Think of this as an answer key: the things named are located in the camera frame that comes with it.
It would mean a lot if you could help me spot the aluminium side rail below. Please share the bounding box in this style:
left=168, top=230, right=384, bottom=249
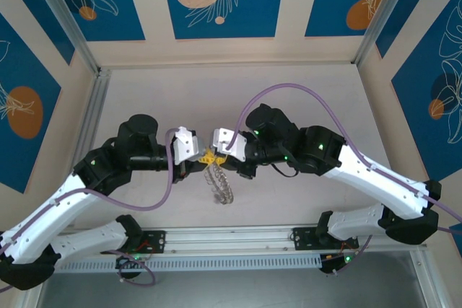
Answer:
left=76, top=69, right=111, bottom=154

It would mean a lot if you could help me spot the left controller board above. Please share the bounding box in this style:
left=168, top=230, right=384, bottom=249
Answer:
left=115, top=253, right=145, bottom=280

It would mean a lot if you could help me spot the blue floral wall panel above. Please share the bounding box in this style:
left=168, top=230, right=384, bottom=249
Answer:
left=375, top=0, right=444, bottom=59
left=305, top=0, right=402, bottom=38
left=0, top=0, right=76, bottom=66
left=160, top=0, right=288, bottom=40
left=0, top=14, right=62, bottom=194
left=391, top=0, right=462, bottom=185
left=35, top=0, right=146, bottom=43

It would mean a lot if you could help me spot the white slotted cable duct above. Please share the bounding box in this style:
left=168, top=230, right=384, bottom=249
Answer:
left=46, top=254, right=323, bottom=273

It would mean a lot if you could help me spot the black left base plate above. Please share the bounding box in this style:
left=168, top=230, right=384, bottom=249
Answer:
left=100, top=229, right=167, bottom=255

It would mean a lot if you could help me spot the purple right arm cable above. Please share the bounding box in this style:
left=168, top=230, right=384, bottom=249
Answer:
left=219, top=83, right=462, bottom=277

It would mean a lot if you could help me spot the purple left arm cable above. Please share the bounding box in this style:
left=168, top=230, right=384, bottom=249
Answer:
left=0, top=126, right=188, bottom=293

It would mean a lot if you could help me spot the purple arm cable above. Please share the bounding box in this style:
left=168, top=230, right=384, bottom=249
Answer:
left=219, top=83, right=462, bottom=277
left=0, top=126, right=188, bottom=293

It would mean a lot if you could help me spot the right controller board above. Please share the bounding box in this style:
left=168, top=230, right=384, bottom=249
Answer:
left=319, top=252, right=357, bottom=277

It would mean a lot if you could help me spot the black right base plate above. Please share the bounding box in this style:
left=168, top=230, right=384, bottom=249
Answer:
left=290, top=226, right=360, bottom=251

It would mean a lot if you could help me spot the long aluminium base rail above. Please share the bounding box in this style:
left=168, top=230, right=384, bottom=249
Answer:
left=30, top=220, right=429, bottom=257

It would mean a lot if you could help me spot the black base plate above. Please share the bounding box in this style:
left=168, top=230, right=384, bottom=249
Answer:
left=290, top=226, right=360, bottom=251
left=100, top=229, right=167, bottom=255

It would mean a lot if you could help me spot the controller board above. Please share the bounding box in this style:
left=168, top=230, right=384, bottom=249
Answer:
left=319, top=252, right=357, bottom=277
left=115, top=253, right=145, bottom=280

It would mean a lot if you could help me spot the aluminium corner post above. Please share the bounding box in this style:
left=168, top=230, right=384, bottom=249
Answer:
left=27, top=0, right=102, bottom=75
left=355, top=0, right=413, bottom=66

